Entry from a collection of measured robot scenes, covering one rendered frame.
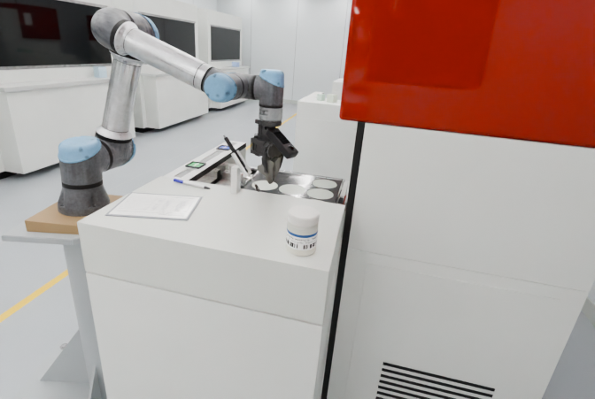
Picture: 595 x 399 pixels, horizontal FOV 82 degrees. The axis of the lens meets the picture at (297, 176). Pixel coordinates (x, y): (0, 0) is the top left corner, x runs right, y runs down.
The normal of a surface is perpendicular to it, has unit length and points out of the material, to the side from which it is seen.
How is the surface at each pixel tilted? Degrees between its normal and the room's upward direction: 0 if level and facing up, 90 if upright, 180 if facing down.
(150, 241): 90
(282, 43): 90
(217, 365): 90
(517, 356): 90
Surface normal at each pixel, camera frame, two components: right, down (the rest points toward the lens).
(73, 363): 0.00, 0.35
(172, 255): -0.22, 0.32
